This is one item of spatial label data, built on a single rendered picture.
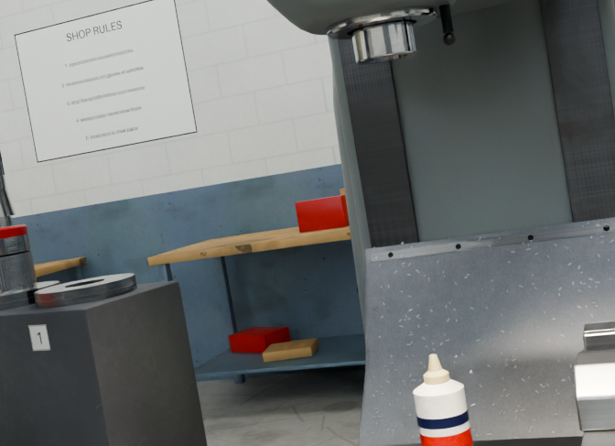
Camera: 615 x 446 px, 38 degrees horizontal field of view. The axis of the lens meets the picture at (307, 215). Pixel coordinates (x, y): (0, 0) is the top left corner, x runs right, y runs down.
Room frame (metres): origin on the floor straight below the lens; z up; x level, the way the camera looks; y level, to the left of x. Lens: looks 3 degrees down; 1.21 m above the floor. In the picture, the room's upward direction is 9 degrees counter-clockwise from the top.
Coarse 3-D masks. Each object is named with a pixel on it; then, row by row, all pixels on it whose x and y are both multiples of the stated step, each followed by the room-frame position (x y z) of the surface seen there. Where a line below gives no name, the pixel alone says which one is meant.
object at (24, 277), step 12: (0, 240) 0.83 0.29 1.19; (12, 240) 0.84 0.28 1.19; (24, 240) 0.85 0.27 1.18; (0, 252) 0.83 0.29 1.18; (12, 252) 0.84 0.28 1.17; (24, 252) 0.85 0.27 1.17; (0, 264) 0.83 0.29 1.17; (12, 264) 0.84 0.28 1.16; (24, 264) 0.84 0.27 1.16; (0, 276) 0.83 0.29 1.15; (12, 276) 0.83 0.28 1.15; (24, 276) 0.84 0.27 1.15; (0, 288) 0.83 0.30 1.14; (12, 288) 0.83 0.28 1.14; (24, 288) 0.84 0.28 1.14
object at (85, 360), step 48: (48, 288) 0.81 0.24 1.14; (96, 288) 0.76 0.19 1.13; (144, 288) 0.79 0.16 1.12; (0, 336) 0.78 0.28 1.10; (48, 336) 0.75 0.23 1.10; (96, 336) 0.73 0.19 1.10; (144, 336) 0.77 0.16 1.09; (0, 384) 0.79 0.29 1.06; (48, 384) 0.75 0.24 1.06; (96, 384) 0.72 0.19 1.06; (144, 384) 0.76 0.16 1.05; (192, 384) 0.81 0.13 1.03; (0, 432) 0.79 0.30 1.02; (48, 432) 0.76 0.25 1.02; (96, 432) 0.73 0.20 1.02; (144, 432) 0.75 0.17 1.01; (192, 432) 0.80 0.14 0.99
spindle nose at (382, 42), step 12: (384, 24) 0.67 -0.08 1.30; (396, 24) 0.67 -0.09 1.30; (408, 24) 0.68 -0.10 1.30; (360, 36) 0.68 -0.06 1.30; (372, 36) 0.67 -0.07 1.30; (384, 36) 0.67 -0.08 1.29; (396, 36) 0.67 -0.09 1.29; (408, 36) 0.68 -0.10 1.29; (360, 48) 0.68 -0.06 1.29; (372, 48) 0.67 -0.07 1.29; (384, 48) 0.67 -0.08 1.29; (396, 48) 0.67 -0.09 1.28; (408, 48) 0.67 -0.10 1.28; (360, 60) 0.68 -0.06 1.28; (372, 60) 0.70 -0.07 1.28; (384, 60) 0.71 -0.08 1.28
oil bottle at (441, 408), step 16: (432, 368) 0.69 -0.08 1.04; (432, 384) 0.68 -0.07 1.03; (448, 384) 0.68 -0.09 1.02; (416, 400) 0.68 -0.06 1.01; (432, 400) 0.67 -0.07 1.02; (448, 400) 0.67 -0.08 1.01; (464, 400) 0.68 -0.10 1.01; (416, 416) 0.69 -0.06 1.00; (432, 416) 0.67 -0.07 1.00; (448, 416) 0.67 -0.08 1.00; (464, 416) 0.68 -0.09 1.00; (432, 432) 0.68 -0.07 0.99; (448, 432) 0.67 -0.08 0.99; (464, 432) 0.68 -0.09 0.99
